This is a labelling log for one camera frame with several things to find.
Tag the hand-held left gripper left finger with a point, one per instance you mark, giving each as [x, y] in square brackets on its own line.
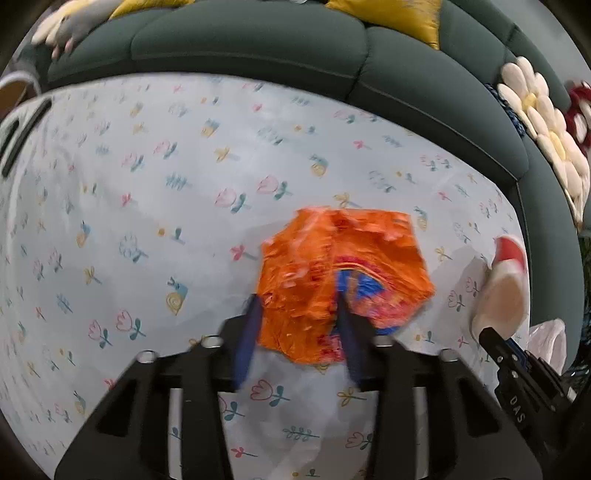
[247, 341]

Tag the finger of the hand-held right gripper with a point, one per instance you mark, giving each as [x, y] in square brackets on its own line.
[519, 406]
[545, 374]

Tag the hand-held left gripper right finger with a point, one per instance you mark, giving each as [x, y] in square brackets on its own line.
[351, 341]

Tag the orange snack bag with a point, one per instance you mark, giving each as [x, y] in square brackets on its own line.
[300, 277]

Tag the white plastic bag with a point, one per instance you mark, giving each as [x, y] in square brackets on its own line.
[549, 337]

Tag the floral tablecloth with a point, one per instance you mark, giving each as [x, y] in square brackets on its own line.
[138, 230]

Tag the white flower-shaped cushion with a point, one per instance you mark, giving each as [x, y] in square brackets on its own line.
[549, 134]

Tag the red plush toy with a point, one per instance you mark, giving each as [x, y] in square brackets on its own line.
[581, 120]

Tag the blue patterned cloth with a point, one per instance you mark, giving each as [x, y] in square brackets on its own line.
[508, 110]

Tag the dark green sofa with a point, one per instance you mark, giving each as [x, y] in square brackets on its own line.
[254, 46]

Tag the black remote control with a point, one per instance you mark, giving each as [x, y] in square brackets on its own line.
[8, 136]
[25, 138]

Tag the yellow cushion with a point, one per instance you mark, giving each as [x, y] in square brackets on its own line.
[147, 5]
[392, 18]

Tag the brown container white rim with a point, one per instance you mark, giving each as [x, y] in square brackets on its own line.
[16, 97]

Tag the white grey plush toy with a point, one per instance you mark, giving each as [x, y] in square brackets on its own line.
[69, 25]

